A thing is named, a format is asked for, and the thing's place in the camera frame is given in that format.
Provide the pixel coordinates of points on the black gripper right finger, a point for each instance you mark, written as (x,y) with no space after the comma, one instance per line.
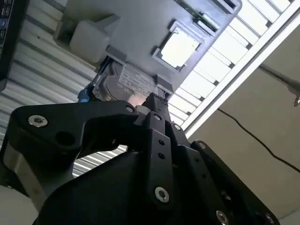
(206,178)

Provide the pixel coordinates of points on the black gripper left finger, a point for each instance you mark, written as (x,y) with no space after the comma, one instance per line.
(58,122)

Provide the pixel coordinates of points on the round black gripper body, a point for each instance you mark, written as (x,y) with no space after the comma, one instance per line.
(105,192)

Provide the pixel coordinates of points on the silver disk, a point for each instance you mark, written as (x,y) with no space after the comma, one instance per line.
(131,82)

